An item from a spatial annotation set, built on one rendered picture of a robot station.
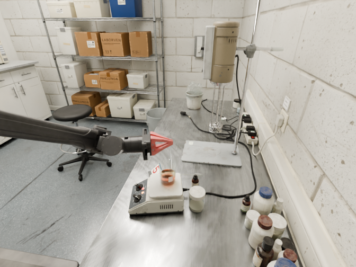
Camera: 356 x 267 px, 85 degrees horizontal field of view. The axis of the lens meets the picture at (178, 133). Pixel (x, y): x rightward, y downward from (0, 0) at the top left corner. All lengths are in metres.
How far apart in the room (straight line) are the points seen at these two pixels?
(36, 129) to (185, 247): 0.52
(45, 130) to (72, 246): 1.31
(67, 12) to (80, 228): 2.43
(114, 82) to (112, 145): 2.33
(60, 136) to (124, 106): 2.43
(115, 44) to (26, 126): 2.41
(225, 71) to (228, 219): 0.57
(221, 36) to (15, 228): 1.93
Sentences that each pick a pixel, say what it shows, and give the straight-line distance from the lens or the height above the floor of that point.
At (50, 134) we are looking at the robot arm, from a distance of 0.53.
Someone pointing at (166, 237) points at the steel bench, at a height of 0.75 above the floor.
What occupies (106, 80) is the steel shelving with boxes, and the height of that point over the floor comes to 0.69.
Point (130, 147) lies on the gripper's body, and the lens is 0.64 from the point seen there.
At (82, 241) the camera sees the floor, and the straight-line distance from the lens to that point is 1.74.
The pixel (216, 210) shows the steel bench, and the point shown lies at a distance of 0.80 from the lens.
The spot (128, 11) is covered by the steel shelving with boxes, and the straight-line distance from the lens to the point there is 2.76.
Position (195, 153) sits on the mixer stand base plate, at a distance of 1.04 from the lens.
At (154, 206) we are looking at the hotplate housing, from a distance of 0.74.
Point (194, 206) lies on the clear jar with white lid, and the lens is 0.75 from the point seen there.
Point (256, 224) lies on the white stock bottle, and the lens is 0.68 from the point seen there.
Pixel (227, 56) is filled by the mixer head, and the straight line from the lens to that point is 0.85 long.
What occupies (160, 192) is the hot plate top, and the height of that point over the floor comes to 0.84.
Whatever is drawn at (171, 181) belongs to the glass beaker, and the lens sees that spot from 0.73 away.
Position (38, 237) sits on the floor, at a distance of 1.91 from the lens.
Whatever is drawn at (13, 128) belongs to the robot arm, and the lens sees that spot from 0.48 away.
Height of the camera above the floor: 1.36
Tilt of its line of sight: 29 degrees down
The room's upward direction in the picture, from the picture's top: straight up
